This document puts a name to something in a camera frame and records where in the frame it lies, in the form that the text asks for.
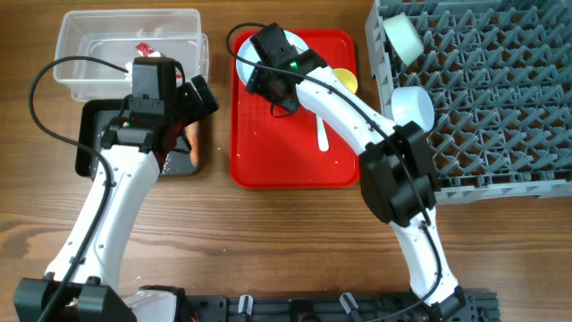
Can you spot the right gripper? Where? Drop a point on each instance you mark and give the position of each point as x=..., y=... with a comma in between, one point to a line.
x=257, y=85

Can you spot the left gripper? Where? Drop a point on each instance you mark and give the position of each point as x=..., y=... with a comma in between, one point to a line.
x=195, y=109

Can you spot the orange carrot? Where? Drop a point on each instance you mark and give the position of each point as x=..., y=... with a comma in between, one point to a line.
x=193, y=136

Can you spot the light blue plate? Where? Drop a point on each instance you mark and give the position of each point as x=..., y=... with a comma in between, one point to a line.
x=248, y=52

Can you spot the white rice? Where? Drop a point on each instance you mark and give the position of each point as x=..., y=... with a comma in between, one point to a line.
x=171, y=165

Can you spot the yellow plastic cup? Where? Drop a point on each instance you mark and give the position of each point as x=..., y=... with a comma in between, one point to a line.
x=347, y=78

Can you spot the white plastic spoon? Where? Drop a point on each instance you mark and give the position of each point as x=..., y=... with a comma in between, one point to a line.
x=323, y=142

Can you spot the red snack wrapper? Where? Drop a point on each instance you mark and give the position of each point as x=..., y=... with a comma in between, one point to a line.
x=144, y=49

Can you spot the light blue bowl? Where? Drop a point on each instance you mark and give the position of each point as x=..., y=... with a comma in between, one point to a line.
x=413, y=104

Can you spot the green bowl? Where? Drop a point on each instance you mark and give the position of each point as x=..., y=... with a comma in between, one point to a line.
x=404, y=38

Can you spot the white tissue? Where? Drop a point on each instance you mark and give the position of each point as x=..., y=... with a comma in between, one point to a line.
x=129, y=67

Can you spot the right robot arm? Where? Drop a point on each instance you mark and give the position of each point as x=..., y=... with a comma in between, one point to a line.
x=398, y=179

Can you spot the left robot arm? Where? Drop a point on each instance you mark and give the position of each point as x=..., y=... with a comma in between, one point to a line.
x=81, y=283

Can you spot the grey dishwasher rack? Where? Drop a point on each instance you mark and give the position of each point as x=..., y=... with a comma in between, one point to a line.
x=499, y=76

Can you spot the red serving tray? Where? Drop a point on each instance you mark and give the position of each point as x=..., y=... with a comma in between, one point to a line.
x=270, y=151

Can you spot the black plastic bin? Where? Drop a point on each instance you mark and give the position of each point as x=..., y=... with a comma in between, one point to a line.
x=96, y=114

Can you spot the clear plastic bin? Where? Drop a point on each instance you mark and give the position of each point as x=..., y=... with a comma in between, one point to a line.
x=112, y=36

